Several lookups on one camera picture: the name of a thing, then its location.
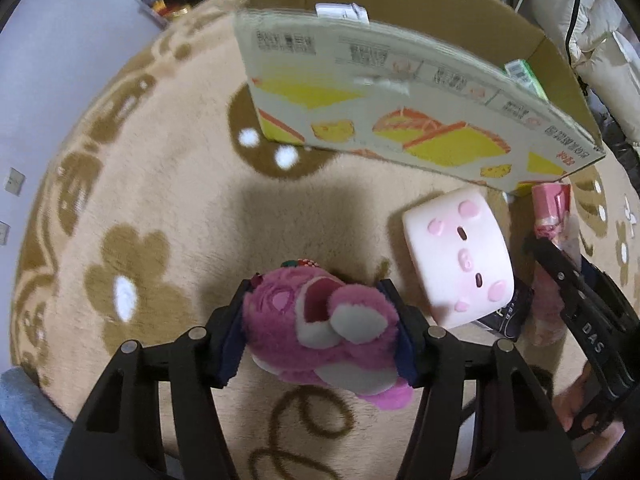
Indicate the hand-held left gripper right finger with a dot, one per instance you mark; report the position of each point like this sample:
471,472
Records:
405,355

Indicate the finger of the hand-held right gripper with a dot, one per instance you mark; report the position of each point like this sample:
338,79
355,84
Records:
547,260
597,280

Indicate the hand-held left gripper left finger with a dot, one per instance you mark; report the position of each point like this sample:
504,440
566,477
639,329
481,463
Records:
232,345

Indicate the pink packet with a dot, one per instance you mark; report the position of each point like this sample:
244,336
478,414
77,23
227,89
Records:
550,205

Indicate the pink bear plush toy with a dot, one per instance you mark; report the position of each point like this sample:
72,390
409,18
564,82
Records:
320,340

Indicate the printed cardboard box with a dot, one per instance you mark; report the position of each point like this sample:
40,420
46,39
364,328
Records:
400,110

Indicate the person's right hand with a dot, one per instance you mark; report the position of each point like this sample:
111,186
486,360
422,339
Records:
565,405

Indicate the dark navy pouch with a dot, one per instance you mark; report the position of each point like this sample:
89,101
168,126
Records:
510,315

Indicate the white marshmallow plush toy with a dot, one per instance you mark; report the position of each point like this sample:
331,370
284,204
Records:
450,260

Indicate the green box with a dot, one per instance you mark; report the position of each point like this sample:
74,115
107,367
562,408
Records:
525,77

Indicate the white recliner chair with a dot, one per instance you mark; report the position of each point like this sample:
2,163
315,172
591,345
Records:
600,50

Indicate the grey blue cloth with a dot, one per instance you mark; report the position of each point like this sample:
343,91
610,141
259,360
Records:
25,415

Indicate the clear bag of toys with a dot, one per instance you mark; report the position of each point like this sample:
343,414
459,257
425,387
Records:
160,5

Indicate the wall socket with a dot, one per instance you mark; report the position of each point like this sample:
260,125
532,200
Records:
14,181
4,232

